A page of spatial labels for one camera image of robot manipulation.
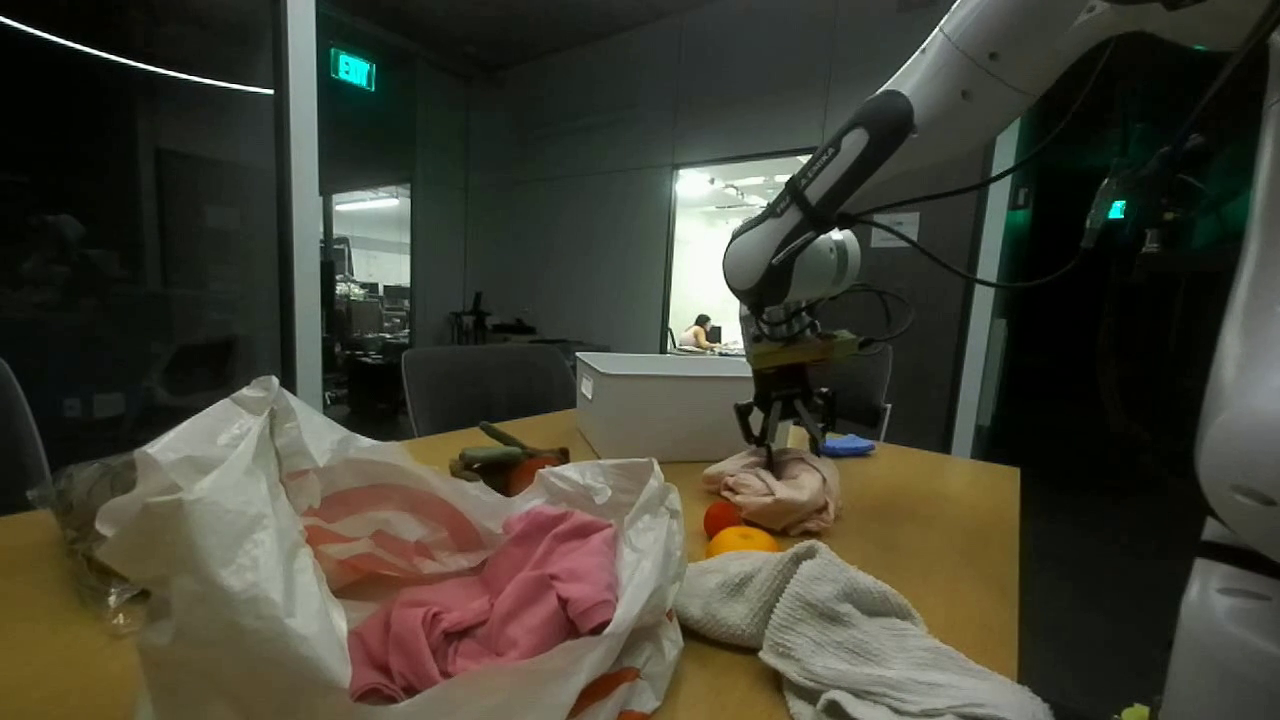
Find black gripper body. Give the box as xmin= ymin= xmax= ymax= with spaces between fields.
xmin=740 ymin=316 xmax=855 ymax=447

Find peach t-shirt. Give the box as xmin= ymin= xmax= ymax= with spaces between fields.
xmin=704 ymin=447 xmax=841 ymax=536

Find pink t-shirt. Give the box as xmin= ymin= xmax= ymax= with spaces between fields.
xmin=347 ymin=507 xmax=620 ymax=705

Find white orange plastic bag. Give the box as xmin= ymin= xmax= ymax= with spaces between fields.
xmin=94 ymin=377 xmax=683 ymax=720

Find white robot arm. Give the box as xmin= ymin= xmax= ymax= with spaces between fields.
xmin=721 ymin=0 xmax=1277 ymax=455

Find clear bag of granola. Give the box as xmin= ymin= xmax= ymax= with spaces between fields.
xmin=35 ymin=451 xmax=142 ymax=637

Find blue sponge cloth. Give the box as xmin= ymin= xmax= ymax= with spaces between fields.
xmin=817 ymin=433 xmax=876 ymax=461

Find small red tomato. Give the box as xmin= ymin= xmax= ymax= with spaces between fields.
xmin=704 ymin=501 xmax=740 ymax=539

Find orange fruit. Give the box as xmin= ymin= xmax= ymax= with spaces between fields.
xmin=704 ymin=524 xmax=784 ymax=557

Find white plastic bin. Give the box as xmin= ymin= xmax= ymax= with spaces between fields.
xmin=574 ymin=351 xmax=751 ymax=461

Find white grey towel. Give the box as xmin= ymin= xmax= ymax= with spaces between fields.
xmin=676 ymin=539 xmax=1057 ymax=720

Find grey office chair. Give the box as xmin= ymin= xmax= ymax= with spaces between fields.
xmin=398 ymin=343 xmax=572 ymax=433

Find green exit sign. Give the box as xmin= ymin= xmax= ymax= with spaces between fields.
xmin=329 ymin=49 xmax=379 ymax=90

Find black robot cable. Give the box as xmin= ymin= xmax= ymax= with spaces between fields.
xmin=784 ymin=0 xmax=1280 ymax=295

